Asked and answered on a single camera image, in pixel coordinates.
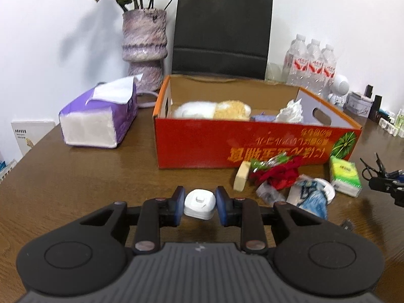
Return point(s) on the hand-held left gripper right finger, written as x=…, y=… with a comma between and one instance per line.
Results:
x=221, y=206

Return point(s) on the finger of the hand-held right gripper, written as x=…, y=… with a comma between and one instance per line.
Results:
x=399, y=197
x=380, y=183

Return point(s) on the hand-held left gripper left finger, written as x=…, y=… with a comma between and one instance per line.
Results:
x=180, y=205

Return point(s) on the white round plastic gadget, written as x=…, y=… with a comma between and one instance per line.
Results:
x=199, y=203

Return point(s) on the white jar lid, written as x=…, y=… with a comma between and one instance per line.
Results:
x=329, y=189

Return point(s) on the red cardboard box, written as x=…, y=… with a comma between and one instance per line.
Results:
x=195, y=142

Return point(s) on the red cloth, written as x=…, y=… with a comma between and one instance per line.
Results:
x=281, y=172

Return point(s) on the yellow and white plush toy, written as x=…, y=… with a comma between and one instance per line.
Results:
x=221, y=110

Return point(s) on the purple burlap pouch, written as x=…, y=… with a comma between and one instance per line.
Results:
x=263, y=118

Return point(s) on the white tissue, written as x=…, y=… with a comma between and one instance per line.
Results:
x=290, y=112

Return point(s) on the green tissue packet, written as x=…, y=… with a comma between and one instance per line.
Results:
x=345, y=173

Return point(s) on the beige eraser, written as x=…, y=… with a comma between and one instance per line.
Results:
x=242, y=176

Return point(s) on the clear plastic bag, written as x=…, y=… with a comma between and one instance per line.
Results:
x=268, y=192

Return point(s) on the white bottle holder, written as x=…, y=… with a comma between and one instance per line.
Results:
x=389, y=127

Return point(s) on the shiny green wrapper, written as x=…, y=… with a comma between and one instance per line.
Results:
x=263, y=164

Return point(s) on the green plastic bottle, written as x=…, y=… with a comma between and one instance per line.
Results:
x=400, y=123

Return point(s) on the blue plastic wrapper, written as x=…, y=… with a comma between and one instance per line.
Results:
x=312, y=198

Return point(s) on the tall black box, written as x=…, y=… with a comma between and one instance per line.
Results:
x=375, y=109

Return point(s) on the small printed tin box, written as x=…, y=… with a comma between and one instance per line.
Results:
x=358, y=104

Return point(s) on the white robot toy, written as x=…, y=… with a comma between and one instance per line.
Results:
x=339, y=86

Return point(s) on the purple tissue pack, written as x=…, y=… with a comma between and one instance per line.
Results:
x=94, y=120

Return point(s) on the clear water bottle red label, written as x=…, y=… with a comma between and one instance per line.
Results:
x=314, y=68
x=328, y=72
x=295, y=61

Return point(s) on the purple ceramic vase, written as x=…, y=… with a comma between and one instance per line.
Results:
x=143, y=47

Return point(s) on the white printed book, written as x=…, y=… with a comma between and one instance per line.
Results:
x=30, y=135

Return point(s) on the black paper bag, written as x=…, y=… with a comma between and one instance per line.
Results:
x=221, y=31

